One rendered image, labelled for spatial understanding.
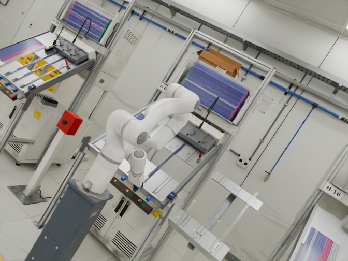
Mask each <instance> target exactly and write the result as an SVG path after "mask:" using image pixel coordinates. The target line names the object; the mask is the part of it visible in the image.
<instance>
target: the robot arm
mask: <svg viewBox="0 0 348 261"><path fill-rule="evenodd" d="M199 104H200V100H199V97H198V96H197V95H196V94H195V93H194V92H192V91H190V90H188V89H187V88H185V87H183V86H181V85H179V84H177V83H172V84H170V85H169V86H168V87H167V89H166V98H162V99H160V100H158V101H156V102H154V103H152V104H151V105H150V106H149V107H148V108H147V109H146V110H145V113H144V119H143V120H138V119H137V118H135V117H134V116H133V115H131V114H130V113H129V112H127V111H125V110H122V109H118V110H115V111H114V112H112V113H111V114H110V116H109V117H108V119H107V123H106V141H105V144H104V146H103V148H102V149H101V151H100V153H99V154H98V156H97V158H96V159H95V161H94V163H93V164H92V166H91V168H90V169H89V171H88V172H87V174H86V176H85V177H84V176H79V177H76V179H75V185H76V187H77V188H78V189H79V190H80V191H81V192H83V193H84V194H86V195H88V196H90V197H92V198H95V199H98V200H106V199H108V198H109V195H110V194H109V191H108V190H107V189H106V187H107V186H108V184H109V183H110V181H111V179H112V178H113V176H114V174H115V173H116V171H117V169H118V168H119V166H120V164H121V163H122V162H123V160H124V159H126V160H127V161H128V162H129V164H130V171H129V174H128V179H129V180H130V182H131V183H133V185H134V186H133V189H137V188H139V187H143V184H144V170H145V165H146V157H147V154H146V152H145V151H144V150H142V149H139V148H141V147H150V148H153V149H155V150H161V149H162V148H163V147H164V146H165V145H166V144H167V143H168V142H169V141H170V140H171V139H172V138H173V137H174V136H175V135H176V134H177V133H178V132H179V131H180V130H181V129H182V128H183V127H184V126H185V125H186V124H187V122H188V120H189V113H191V112H193V111H195V110H196V109H197V108H198V107H199ZM172 114H173V117H172V118H171V119H170V120H169V121H168V122H167V123H166V124H165V125H164V126H163V127H162V128H161V129H160V130H159V131H158V132H157V133H156V134H155V135H154V136H153V137H150V138H148V137H149V135H150V133H151V131H152V129H153V128H154V126H155V125H156V124H157V123H158V122H159V121H161V120H162V119H164V118H166V117H167V116H169V115H172ZM123 139H124V140H125V141H126V142H128V143H129V145H128V146H127V147H126V148H124V144H123Z"/></svg>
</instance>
